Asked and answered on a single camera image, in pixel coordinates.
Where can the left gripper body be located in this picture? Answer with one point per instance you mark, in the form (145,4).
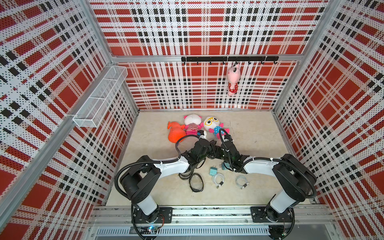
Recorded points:
(202,157)

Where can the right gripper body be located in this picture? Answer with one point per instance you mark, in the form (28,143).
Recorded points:
(226,159)

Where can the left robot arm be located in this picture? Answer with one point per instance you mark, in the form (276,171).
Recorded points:
(135,181)

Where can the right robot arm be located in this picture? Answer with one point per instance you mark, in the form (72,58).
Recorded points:
(297,182)

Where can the teal charger bottom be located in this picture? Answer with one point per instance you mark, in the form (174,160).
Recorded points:
(213,171)

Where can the pink striped plush doll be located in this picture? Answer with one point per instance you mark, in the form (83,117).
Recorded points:
(193,123)

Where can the orange plush toy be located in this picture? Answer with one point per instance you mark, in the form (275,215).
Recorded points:
(177,131)

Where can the pink hanging plush toy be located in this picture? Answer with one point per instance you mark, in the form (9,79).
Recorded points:
(233,76)

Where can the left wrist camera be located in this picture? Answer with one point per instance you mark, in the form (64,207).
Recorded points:
(202,134)

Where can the black hook rail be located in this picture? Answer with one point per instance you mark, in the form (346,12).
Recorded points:
(223,59)

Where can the white wire mesh basket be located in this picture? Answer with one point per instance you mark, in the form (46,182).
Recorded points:
(94,109)

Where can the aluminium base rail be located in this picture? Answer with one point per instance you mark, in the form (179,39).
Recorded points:
(241,222)

